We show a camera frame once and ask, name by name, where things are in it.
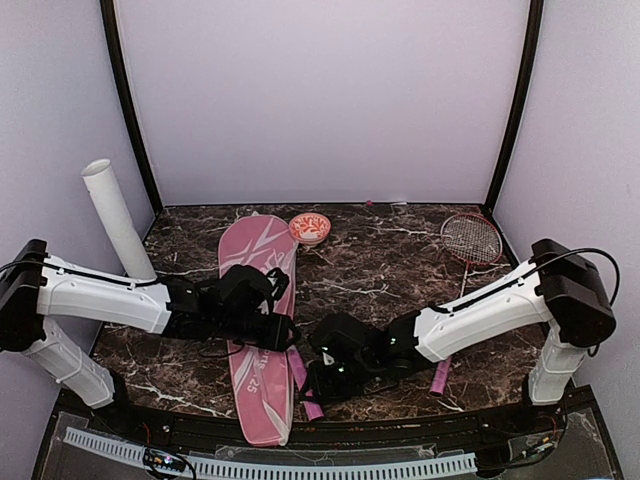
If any pink racket bag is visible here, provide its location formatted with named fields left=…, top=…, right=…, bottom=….
left=218, top=215, right=297, bottom=447

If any right black frame post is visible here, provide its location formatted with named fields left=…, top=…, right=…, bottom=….
left=482, top=0, right=545, bottom=217

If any left black frame post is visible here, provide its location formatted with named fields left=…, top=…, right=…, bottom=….
left=99, top=0, right=164, bottom=217

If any red white patterned bowl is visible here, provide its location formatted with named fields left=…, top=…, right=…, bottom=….
left=289, top=212, right=332, bottom=246

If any red badminton racket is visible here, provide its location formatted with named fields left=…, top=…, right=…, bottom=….
left=429, top=213, right=503, bottom=399
left=287, top=345, right=324, bottom=421

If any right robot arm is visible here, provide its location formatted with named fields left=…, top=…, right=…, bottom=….
left=299, top=239, right=618, bottom=434

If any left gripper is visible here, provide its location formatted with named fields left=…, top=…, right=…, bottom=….
left=214, top=312, right=301, bottom=352

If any white cable tray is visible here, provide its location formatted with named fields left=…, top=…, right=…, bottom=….
left=63, top=427, right=478, bottom=479

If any white shuttlecock tube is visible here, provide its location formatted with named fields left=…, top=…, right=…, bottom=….
left=81, top=159, right=156, bottom=280

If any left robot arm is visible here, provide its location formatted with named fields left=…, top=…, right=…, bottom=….
left=1, top=239, right=300, bottom=436

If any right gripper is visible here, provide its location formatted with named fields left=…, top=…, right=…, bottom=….
left=299, top=354, right=378, bottom=401

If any black frame post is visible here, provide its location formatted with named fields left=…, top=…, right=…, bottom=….
left=99, top=0, right=164, bottom=217
left=482, top=0, right=545, bottom=217

